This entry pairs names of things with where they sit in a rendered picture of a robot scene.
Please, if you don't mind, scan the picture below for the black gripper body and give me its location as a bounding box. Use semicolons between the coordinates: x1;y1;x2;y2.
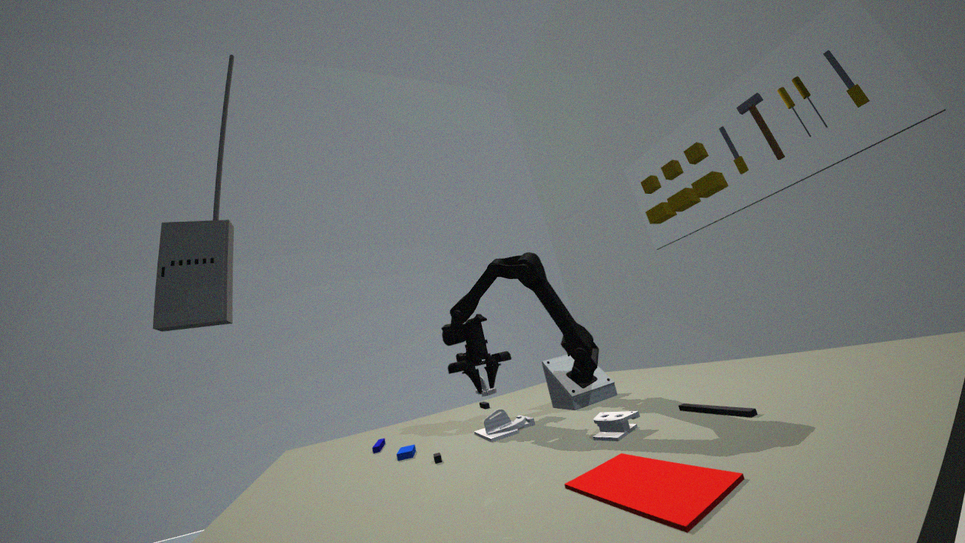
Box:
449;337;512;373

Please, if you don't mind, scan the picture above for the red flat plate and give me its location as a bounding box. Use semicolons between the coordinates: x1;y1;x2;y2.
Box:
565;453;745;532

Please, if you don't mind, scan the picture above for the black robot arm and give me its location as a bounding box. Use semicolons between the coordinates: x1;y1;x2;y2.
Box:
441;253;599;388

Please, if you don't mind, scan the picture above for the blue rectangular block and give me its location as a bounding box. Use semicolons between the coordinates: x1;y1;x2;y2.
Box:
397;445;416;461

